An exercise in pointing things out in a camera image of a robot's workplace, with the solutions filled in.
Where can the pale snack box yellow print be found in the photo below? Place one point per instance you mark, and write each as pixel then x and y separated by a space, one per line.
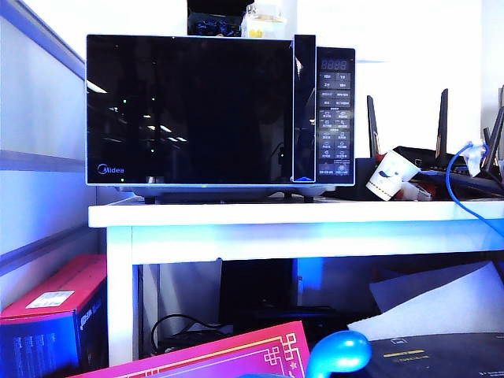
pixel 264 19

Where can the black router with antennas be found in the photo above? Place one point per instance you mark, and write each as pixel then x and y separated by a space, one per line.
pixel 429 155

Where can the pink gift box gold pattern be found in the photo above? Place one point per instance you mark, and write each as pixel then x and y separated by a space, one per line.
pixel 220 354

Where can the flat black device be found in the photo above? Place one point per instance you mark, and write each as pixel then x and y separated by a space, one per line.
pixel 283 317

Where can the glossy blue rounded object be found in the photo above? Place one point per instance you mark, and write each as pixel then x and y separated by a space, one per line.
pixel 338 352

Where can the red and blue cardboard box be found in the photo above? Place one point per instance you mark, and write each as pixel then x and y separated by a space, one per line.
pixel 43 315

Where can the black blue patterned snack box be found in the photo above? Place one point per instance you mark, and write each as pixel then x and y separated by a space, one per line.
pixel 212 21

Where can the black box with yellow label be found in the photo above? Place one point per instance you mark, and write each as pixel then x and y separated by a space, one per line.
pixel 441 358

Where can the black upright case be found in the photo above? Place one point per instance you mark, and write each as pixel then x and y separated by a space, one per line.
pixel 256 283

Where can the white table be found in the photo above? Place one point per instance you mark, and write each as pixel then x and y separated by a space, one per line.
pixel 236 214

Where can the small red white box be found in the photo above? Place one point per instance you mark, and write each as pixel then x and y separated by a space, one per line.
pixel 417 192

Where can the white paper cup blue whale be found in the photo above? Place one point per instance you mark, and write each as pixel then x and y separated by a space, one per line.
pixel 388 175

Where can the white paper sheet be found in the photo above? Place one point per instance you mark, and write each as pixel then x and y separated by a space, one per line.
pixel 441 303

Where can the small black square box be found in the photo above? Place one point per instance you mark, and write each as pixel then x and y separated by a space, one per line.
pixel 364 169

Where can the black and white microwave oven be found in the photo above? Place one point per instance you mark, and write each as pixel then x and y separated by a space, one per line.
pixel 334 118

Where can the black glass microwave door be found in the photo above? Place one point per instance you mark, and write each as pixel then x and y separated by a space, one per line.
pixel 189 118

